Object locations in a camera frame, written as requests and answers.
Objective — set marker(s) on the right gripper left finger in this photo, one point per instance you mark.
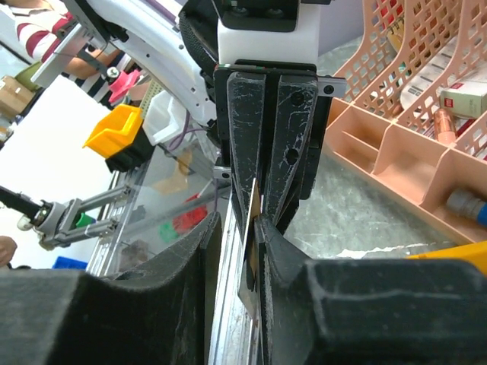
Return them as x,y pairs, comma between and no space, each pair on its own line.
159,312

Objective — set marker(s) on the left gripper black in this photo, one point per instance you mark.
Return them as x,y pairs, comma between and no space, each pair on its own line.
271,124

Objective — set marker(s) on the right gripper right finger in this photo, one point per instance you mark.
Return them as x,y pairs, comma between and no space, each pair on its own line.
367,311

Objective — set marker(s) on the card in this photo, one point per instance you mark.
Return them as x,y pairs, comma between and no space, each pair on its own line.
248,279

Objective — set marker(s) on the yellow plastic bin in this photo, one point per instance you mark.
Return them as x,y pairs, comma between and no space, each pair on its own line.
474,253

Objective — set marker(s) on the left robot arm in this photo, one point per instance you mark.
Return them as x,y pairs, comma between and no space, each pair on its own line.
177,45

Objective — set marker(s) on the pink file organizer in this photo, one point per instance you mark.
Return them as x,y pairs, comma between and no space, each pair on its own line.
384,128

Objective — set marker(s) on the yellow bin in background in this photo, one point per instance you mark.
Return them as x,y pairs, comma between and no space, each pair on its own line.
116,131

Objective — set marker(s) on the blue capped tube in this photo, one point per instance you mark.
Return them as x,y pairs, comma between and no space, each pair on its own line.
466,204

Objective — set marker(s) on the copper tube in organizer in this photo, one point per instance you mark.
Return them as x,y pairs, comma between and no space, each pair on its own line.
444,127

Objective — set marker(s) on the person in striped shirt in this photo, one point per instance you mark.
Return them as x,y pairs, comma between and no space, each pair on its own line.
37,26

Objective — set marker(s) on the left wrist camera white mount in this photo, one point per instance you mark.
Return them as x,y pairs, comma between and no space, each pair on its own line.
268,31

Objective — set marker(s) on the aluminium mounting rail frame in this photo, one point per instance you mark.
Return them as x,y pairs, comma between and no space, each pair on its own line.
149,214

